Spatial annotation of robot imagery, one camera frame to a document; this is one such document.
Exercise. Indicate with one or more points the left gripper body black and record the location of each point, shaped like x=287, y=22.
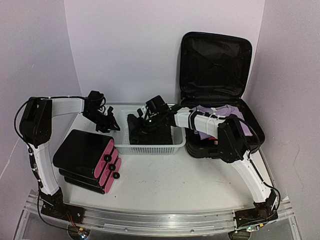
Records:
x=103, y=123

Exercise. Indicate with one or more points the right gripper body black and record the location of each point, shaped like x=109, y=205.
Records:
x=154, y=124

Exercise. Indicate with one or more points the black jeans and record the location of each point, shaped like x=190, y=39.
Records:
x=161, y=136

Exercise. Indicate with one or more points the white perforated plastic basket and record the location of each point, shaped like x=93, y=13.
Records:
x=121, y=139

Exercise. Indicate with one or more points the black pink small suitcase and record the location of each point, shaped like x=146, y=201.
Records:
x=88, y=160

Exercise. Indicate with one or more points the purple shirt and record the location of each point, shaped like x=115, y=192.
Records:
x=225, y=111

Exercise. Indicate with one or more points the black ribbed hard suitcase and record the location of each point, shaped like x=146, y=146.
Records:
x=214, y=71

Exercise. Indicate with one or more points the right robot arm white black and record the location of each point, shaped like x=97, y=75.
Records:
x=232, y=146

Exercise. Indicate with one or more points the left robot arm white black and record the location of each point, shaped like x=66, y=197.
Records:
x=35, y=129

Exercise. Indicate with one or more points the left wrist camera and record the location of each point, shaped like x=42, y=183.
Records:
x=97, y=97

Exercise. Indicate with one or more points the aluminium front rail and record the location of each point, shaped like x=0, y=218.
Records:
x=179, y=224

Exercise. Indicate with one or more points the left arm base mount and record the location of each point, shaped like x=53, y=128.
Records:
x=53, y=206

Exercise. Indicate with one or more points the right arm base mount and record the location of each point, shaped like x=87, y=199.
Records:
x=262, y=213

